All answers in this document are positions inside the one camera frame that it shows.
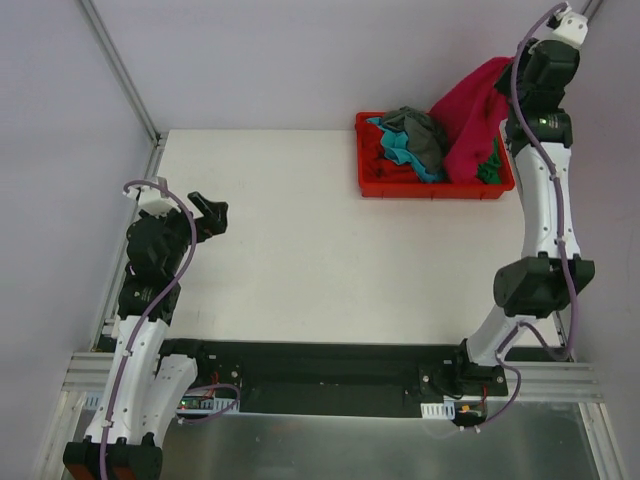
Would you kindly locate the red plastic bin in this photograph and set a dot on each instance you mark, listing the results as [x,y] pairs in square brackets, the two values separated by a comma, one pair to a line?
[435,190]

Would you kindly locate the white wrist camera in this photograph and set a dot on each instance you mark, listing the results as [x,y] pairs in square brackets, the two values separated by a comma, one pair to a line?
[568,27]
[150,195]

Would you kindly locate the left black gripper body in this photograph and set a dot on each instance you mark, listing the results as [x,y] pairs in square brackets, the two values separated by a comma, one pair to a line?
[201,220]

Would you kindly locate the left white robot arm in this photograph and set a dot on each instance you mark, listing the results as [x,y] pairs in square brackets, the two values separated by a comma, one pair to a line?
[145,386]

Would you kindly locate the right white cable duct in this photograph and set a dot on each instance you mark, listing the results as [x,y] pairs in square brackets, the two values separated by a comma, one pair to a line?
[438,411]

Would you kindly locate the green t shirt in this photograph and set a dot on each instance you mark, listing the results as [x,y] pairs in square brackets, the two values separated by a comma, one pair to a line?
[488,171]

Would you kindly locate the right aluminium frame post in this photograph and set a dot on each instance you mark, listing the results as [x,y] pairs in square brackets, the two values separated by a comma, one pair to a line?
[590,7]

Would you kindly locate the grey t shirt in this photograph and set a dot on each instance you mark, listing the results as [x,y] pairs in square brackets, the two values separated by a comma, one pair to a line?
[426,139]

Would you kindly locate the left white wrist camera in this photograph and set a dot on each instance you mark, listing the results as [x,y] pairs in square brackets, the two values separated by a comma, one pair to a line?
[150,195]

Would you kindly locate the aluminium frame post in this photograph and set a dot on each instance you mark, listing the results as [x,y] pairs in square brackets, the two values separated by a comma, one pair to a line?
[113,59]
[590,7]

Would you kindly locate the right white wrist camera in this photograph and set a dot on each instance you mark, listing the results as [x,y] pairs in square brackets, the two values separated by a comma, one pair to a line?
[568,27]

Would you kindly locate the left aluminium frame post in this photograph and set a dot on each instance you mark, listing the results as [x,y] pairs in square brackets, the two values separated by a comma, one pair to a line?
[113,59]

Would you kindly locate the magenta t shirt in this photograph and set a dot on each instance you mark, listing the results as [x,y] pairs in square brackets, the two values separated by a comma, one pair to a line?
[470,114]

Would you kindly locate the teal t shirt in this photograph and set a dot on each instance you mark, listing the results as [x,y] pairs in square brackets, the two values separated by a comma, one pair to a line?
[395,147]

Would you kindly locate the white cable duct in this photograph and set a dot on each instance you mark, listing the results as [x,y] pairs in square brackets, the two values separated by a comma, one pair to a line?
[197,405]
[438,411]

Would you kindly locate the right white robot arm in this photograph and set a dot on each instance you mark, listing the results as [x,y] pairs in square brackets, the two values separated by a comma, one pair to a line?
[551,271]

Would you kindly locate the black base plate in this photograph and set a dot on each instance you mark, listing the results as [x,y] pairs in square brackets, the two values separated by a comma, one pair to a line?
[321,379]

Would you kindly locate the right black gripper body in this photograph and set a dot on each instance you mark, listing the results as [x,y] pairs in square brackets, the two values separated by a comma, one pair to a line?
[507,80]

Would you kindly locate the left white cable duct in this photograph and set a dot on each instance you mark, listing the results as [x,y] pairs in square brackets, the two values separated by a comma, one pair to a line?
[197,405]

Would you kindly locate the red t shirt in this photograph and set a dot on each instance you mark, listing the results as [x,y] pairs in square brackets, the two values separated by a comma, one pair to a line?
[374,166]

